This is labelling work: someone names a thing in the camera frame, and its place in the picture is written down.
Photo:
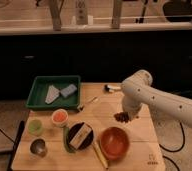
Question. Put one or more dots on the green plastic tray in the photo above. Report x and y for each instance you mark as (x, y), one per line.
(38, 92)

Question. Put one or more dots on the white handled brush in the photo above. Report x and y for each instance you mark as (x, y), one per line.
(111, 88)

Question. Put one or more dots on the tan box with black band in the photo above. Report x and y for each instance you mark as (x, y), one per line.
(78, 134)

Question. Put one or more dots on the dark purple grapes bunch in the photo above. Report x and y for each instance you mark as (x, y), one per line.
(122, 117)

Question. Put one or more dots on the red bowl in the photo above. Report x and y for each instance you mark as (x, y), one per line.
(114, 143)

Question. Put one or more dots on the white cup orange contents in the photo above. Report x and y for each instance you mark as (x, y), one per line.
(59, 117)

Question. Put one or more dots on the small metal spoon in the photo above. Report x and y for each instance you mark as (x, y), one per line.
(81, 107)

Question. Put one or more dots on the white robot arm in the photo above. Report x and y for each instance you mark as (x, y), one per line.
(137, 90)

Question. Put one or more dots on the yellow wooden stick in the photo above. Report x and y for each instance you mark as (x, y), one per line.
(100, 155)

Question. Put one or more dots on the small metal cup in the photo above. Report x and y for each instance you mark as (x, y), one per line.
(38, 147)

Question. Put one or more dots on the grey triangular sponge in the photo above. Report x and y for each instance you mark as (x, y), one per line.
(52, 94)

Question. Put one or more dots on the green translucent cup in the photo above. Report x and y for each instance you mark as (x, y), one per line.
(35, 127)

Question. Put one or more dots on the black round plate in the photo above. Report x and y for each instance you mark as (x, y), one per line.
(86, 143)

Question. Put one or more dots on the blue-grey rectangular block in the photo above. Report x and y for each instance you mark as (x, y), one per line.
(67, 91)

